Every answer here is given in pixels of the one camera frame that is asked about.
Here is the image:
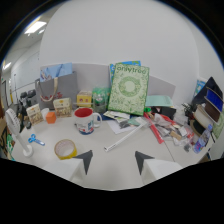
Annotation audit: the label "grey paper bag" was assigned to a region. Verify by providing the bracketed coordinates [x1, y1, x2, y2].
[35, 71, 79, 110]

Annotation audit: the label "green onlytree paper bag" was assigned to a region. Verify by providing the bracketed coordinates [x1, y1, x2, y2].
[107, 62, 150, 117]

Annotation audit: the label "yellow tape roll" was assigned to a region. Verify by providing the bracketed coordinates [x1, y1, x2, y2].
[53, 138, 78, 161]

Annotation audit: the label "red long wrapper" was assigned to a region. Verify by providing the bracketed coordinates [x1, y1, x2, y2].
[143, 112, 165, 145]

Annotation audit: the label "white long tube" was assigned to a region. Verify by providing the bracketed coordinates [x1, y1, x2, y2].
[103, 124, 148, 153]

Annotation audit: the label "white red mug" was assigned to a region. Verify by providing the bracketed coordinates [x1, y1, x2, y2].
[73, 107, 103, 136]

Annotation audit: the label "white paper sheet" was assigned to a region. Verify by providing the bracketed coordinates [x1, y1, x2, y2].
[106, 117, 148, 136]

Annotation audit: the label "small orange box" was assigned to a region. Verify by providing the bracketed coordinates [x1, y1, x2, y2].
[45, 111, 57, 125]

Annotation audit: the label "plastic water bottle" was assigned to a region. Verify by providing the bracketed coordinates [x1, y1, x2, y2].
[192, 123, 214, 154]

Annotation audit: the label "patterned gift box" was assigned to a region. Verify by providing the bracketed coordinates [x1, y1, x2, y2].
[52, 97, 73, 119]

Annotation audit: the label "small patterned carton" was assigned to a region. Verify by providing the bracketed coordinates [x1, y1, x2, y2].
[26, 103, 44, 126]

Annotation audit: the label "mint green folder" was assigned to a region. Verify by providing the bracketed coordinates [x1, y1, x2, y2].
[144, 95, 174, 108]

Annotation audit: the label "yellow box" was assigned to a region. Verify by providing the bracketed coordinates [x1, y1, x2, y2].
[76, 90, 93, 108]

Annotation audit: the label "green plastic packet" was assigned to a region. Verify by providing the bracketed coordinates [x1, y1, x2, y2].
[91, 86, 111, 114]

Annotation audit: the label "white desk fan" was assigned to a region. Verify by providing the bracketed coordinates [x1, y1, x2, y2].
[4, 107, 35, 158]

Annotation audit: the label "black shelf rack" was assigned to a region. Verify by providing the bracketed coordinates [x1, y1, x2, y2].
[190, 76, 224, 137]

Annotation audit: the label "light blue poster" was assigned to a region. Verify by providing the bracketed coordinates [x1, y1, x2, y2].
[39, 62, 74, 83]

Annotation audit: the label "blue green book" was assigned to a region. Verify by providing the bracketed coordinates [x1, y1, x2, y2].
[108, 60, 142, 82]

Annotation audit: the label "ceiling light panel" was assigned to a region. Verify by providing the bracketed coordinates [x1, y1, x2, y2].
[23, 20, 48, 35]

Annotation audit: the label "blue handled scissors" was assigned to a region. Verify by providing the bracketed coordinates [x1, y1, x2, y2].
[27, 133, 46, 147]

